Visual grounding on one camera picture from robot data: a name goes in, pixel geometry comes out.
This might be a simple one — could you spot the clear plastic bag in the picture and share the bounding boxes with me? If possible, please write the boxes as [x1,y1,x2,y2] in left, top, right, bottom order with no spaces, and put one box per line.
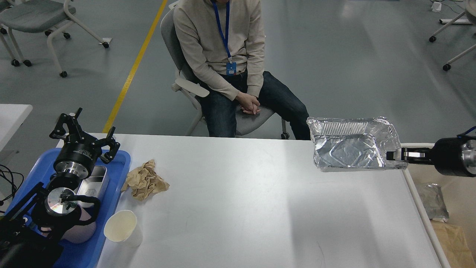
[415,183,450,222]

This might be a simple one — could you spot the aluminium foil tray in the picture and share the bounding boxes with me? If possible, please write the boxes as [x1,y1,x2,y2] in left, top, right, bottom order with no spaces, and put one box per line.
[306,117,408,172]

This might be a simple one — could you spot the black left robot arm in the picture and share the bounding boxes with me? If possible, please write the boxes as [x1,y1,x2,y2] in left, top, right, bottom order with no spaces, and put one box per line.
[1,108,120,268]

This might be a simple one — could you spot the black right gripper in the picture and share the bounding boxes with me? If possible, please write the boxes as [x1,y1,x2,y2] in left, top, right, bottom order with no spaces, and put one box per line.
[386,137,476,178]

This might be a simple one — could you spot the stainless steel rectangular container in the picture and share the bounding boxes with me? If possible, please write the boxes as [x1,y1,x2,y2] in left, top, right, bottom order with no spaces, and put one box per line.
[74,166,109,201]

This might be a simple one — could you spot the chair legs top right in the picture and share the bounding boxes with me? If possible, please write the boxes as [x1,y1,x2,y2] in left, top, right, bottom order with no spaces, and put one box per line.
[428,0,476,71]

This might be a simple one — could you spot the brown paper in bin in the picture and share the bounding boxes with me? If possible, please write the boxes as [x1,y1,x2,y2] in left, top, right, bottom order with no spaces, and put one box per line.
[430,220,476,268]

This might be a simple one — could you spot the pink ribbed mug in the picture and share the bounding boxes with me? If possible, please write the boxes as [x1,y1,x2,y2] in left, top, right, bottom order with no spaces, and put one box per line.
[61,222,96,244]

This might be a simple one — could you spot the white side table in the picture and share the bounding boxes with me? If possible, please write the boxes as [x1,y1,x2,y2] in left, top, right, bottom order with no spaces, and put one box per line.
[0,104,33,150]

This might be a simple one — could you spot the beige plastic bin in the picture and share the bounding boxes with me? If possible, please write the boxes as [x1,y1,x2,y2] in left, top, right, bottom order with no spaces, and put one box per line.
[406,164,476,268]

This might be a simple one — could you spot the seated person beige sweater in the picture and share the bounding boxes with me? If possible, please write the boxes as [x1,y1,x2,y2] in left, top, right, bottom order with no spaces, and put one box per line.
[173,0,311,140]

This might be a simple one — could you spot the white paper cup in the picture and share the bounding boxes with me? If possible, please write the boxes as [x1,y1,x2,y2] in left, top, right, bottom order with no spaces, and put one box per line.
[103,210,143,248]

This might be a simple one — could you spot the blue lanyard badge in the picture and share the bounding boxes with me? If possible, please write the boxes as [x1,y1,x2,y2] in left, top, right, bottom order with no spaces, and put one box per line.
[211,0,237,76]

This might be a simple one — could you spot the grey office chair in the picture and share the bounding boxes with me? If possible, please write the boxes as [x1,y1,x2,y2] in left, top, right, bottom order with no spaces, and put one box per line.
[160,1,275,136]

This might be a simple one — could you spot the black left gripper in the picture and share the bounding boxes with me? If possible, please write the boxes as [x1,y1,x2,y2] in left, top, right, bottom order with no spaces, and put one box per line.
[49,108,120,180]

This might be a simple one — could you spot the blue plastic tray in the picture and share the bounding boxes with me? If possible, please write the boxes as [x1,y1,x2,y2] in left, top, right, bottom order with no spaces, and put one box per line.
[6,148,131,268]

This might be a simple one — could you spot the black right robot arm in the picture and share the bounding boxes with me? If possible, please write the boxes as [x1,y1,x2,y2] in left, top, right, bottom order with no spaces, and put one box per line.
[385,127,476,178]

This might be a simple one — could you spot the brown paper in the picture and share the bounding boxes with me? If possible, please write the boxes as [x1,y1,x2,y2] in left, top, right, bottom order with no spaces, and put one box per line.
[120,159,170,201]
[430,220,476,268]

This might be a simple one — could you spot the grey chair top left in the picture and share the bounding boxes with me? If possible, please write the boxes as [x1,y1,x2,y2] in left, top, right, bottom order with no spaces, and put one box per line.
[0,0,109,78]

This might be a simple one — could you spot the black cables left edge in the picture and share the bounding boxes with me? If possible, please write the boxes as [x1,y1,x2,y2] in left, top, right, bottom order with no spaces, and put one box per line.
[0,165,24,207]

